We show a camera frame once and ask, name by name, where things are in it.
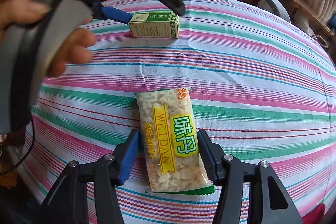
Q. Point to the person's left hand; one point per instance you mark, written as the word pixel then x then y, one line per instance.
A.
pixel 74 50

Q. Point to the green white medicine box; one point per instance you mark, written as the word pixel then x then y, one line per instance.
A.
pixel 155 24

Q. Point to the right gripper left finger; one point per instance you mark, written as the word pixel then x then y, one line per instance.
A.
pixel 67 200

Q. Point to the wooden desk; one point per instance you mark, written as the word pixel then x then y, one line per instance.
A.
pixel 302 6

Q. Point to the red cloth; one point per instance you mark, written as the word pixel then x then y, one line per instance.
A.
pixel 315 216

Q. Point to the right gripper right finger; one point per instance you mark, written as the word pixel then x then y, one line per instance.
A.
pixel 269 202

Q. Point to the Weidan cracker packet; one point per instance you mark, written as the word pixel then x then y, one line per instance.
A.
pixel 170 143

